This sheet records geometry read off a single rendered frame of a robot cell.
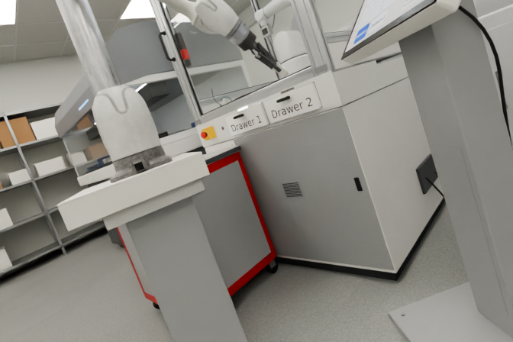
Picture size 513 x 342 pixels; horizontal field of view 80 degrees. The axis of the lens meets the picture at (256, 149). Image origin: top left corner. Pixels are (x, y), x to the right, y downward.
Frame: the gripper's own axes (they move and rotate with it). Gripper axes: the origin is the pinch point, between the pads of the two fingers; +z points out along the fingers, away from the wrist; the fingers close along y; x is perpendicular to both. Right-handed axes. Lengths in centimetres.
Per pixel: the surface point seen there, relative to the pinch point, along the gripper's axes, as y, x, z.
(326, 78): -8.7, -12.1, 12.9
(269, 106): 3.7, 17.4, 10.5
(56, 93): 301, 343, -123
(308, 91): -7.1, -2.7, 12.9
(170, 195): -61, 31, -19
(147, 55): 88, 79, -45
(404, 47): -34, -38, 10
